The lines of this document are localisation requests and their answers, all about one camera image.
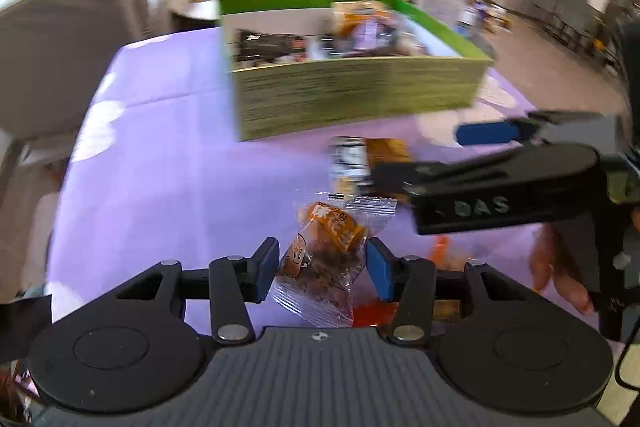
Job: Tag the beige sofa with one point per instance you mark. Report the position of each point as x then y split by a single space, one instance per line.
65 27

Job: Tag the purple floral tablecloth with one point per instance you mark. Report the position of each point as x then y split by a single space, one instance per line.
190 167

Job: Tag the black and red snack packet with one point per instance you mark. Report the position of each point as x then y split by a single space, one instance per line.
270 46

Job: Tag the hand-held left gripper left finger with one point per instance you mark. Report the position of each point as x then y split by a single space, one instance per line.
265 269

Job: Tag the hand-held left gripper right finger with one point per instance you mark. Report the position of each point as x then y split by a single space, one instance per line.
382 274

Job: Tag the orange yellow snack packet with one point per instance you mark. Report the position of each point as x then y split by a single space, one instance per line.
360 17

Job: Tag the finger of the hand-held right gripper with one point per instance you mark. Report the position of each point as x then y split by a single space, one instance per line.
405 177
490 132

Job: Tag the person's right hand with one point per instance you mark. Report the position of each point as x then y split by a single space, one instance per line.
555 267

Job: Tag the clear glass mug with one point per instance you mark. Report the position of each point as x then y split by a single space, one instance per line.
439 4

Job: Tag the clear packet with brown snack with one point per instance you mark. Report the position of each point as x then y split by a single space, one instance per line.
325 267

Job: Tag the orange red snack packet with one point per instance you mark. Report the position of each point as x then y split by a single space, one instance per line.
372 314

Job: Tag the green cardboard box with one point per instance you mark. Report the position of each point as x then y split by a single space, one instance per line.
350 97

